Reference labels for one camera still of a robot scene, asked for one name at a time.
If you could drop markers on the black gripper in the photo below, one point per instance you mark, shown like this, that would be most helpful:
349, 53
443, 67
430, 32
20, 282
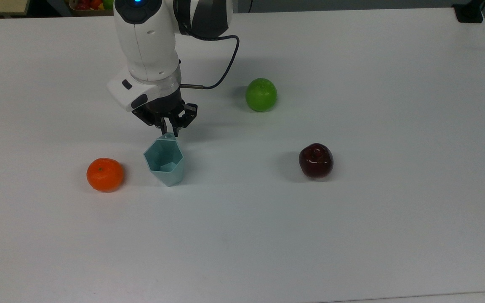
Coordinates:
166, 109

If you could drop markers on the teal hexagonal mug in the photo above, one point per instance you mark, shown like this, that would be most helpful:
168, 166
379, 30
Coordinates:
164, 162

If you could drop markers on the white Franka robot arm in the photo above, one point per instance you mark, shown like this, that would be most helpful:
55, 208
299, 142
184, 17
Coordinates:
150, 46

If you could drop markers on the orange mandarin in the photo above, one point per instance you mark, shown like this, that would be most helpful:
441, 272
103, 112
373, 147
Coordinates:
105, 174

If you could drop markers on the green apple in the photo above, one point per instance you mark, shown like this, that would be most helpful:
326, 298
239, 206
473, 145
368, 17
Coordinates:
261, 94

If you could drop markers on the brown box of fruit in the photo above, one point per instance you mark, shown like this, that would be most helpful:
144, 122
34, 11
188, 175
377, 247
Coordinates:
86, 9

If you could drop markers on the dark red apple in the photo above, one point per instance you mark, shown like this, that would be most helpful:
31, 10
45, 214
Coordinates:
316, 160

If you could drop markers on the black clamp stand base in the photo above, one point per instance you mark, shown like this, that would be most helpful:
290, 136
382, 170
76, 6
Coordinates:
469, 12

